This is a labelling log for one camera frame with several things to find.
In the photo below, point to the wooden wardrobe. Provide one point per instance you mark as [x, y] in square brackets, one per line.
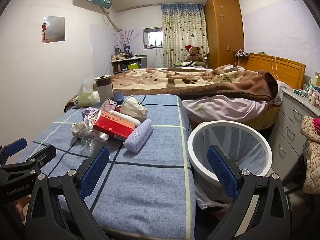
[225, 30]

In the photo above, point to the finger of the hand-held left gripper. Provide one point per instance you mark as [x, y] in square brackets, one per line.
[42, 155]
[15, 146]

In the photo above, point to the yellow tissue pack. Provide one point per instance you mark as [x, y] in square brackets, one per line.
[86, 96]

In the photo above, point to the dark blue glasses case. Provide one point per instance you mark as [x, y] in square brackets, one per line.
[118, 97]

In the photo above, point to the group of bottles on desk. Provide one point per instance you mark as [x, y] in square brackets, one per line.
[121, 55]

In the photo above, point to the shiny wall poster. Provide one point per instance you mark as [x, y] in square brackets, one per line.
[55, 28]

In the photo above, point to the clear plastic wrapper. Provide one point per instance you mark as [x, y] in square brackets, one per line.
[96, 141]

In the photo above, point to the teddy bear with red hat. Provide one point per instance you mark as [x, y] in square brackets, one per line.
[193, 53]

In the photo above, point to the person's left hand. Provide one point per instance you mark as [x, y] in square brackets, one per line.
[19, 209]

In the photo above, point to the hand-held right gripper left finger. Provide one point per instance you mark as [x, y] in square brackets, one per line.
[95, 173]

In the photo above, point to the red hanging ornament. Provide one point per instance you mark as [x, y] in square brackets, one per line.
[44, 28]

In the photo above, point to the small white desk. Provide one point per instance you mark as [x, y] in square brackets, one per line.
[117, 66]

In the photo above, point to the patterned window curtain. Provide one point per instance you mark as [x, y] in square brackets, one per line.
[183, 32]

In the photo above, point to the red medicine box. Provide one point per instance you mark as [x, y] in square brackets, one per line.
[113, 127]

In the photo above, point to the decorative branches in vase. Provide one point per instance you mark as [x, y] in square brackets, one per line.
[126, 38]

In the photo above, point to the pink plaid cloth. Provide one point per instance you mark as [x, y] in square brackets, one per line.
[317, 124]

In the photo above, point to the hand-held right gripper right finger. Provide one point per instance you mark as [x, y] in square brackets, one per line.
[222, 173]

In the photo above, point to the beige paper bag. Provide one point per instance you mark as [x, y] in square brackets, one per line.
[135, 107]

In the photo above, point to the power strip with plugs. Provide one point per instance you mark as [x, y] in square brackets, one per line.
[241, 53]

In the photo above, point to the grey drawer nightstand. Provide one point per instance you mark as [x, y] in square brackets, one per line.
[292, 120]

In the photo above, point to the group of medicine boxes and bottles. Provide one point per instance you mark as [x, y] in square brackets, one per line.
[312, 90]

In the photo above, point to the pale pink bedsheet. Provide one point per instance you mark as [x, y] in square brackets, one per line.
[225, 107]

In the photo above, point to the white round bin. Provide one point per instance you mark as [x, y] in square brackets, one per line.
[200, 165]

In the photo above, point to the translucent bin liner bag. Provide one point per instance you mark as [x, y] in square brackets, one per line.
[240, 142]

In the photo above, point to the white and brown insulated mug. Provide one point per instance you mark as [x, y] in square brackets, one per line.
[103, 88]

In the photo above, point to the purple small box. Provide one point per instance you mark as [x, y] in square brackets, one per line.
[87, 112]

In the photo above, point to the green box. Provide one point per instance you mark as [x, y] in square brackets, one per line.
[132, 66]

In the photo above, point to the blue plaid tablecloth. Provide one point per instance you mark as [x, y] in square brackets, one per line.
[150, 180]

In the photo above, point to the pink small carton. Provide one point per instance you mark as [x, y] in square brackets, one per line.
[108, 104]

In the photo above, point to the wooden bed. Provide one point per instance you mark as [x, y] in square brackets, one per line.
[262, 62]

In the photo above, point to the small window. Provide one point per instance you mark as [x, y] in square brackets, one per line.
[153, 38]

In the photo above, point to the floral padded jacket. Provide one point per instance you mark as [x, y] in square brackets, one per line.
[311, 155]

